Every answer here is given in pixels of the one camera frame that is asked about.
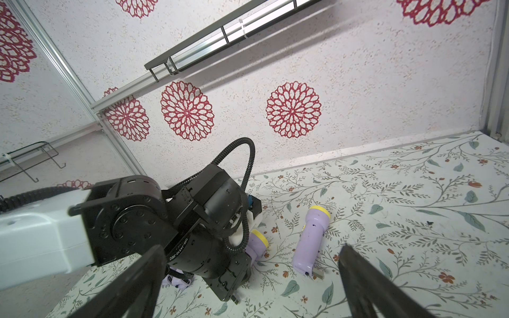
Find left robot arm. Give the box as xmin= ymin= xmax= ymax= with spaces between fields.
xmin=1 ymin=137 xmax=261 ymax=302

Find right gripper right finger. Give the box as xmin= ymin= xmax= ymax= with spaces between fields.
xmin=338 ymin=245 xmax=433 ymax=318

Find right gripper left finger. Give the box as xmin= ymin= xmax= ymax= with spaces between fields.
xmin=71 ymin=245 xmax=166 ymax=318

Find purple flashlight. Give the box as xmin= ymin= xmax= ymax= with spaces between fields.
xmin=245 ymin=229 xmax=269 ymax=264
xmin=162 ymin=265 xmax=194 ymax=290
xmin=292 ymin=205 xmax=331 ymax=279

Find black wall shelf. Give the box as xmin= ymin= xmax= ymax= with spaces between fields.
xmin=144 ymin=0 xmax=317 ymax=82

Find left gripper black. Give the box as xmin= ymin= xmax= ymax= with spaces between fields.
xmin=167 ymin=234 xmax=252 ymax=303

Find black wire wall rack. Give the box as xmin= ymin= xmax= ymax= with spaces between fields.
xmin=1 ymin=141 xmax=66 ymax=183

